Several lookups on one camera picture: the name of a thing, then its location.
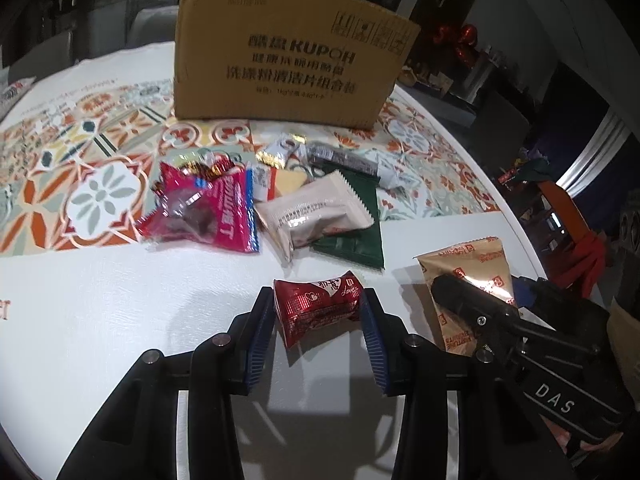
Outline gold brown snack packet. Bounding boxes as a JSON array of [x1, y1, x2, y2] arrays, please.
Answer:
[[416, 236, 518, 356]]

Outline dark red candy wrapper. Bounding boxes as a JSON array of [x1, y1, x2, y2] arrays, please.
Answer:
[[273, 271, 363, 349]]

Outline beige snack packet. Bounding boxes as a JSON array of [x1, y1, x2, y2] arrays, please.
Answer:
[[255, 171, 347, 263]]

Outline magenta snack bag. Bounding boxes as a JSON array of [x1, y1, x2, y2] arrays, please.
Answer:
[[136, 162, 259, 254]]

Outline dark green snack packet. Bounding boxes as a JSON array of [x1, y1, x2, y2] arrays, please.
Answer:
[[311, 162, 385, 270]]

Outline grey black snack bar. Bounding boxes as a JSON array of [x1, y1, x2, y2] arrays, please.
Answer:
[[306, 141, 404, 190]]

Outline yellow white snack packet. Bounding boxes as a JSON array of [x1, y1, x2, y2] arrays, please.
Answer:
[[252, 165, 308, 202]]

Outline small white gold candy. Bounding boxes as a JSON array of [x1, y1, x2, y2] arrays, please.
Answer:
[[255, 133, 306, 169]]

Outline patterned tile table mat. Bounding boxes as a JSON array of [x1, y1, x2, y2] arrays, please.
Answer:
[[1, 79, 498, 256]]

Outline red foil balloons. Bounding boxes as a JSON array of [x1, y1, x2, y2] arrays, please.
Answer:
[[433, 24, 478, 68]]

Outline brown cardboard box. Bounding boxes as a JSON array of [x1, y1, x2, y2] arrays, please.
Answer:
[[174, 0, 420, 129]]

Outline white patterned snack bag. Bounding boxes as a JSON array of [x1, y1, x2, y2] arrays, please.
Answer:
[[0, 77, 36, 119]]

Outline grey dining chair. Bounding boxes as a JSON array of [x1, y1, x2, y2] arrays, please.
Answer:
[[126, 6, 179, 49]]

